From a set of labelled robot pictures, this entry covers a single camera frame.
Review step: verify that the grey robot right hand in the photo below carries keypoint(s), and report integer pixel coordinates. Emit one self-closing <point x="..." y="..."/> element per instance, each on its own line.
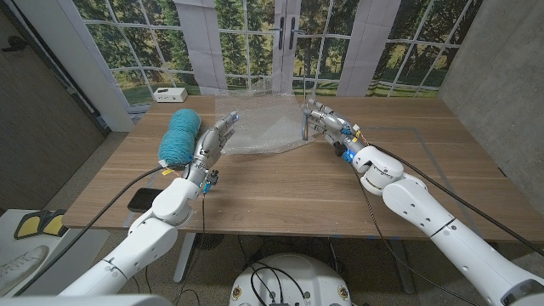
<point x="333" y="125"/>

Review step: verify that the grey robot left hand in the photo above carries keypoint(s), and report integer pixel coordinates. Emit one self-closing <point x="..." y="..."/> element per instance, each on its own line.
<point x="208" y="149"/>

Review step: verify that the clear bubble wrap sheet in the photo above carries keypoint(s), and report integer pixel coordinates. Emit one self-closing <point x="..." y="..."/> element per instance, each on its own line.
<point x="263" y="127"/>

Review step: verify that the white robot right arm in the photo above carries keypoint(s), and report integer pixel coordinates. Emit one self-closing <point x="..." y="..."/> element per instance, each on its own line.
<point x="446" y="229"/>

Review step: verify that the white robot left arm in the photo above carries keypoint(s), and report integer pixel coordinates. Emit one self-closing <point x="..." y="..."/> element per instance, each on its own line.
<point x="140" y="246"/>

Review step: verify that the teal yarn skein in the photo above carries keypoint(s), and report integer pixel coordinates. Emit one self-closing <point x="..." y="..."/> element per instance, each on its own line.
<point x="180" y="132"/>

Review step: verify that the white power strip box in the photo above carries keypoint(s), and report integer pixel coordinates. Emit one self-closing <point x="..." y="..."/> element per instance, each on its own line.
<point x="170" y="94"/>

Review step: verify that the black smartphone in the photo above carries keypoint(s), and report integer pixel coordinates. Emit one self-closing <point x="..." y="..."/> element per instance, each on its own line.
<point x="144" y="200"/>

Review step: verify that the white table leg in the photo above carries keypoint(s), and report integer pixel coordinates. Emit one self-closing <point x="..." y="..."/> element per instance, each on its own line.
<point x="185" y="259"/>

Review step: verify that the printed garden window backdrop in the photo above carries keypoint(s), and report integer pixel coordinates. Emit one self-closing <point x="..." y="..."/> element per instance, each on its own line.
<point x="149" y="42"/>

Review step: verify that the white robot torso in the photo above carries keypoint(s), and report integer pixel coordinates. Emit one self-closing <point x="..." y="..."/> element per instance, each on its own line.
<point x="306" y="276"/>

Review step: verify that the grey table leg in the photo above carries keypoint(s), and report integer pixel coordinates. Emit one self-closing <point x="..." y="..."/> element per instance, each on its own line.
<point x="403" y="268"/>

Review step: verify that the dark wood door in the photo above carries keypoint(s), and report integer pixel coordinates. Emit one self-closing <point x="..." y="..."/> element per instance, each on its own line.
<point x="42" y="127"/>

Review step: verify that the white sneaker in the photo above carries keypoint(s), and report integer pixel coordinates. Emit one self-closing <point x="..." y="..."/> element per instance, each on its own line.
<point x="21" y="268"/>

